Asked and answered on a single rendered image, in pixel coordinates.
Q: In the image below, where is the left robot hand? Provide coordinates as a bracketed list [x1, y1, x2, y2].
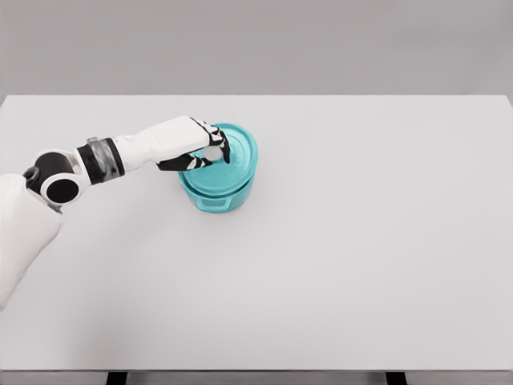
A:
[151, 115, 231, 172]

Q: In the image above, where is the teal pot lid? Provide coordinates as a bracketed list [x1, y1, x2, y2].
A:
[177, 122, 258, 197]

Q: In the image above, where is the teal pot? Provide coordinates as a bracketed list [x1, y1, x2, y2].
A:
[179, 178, 255, 214]

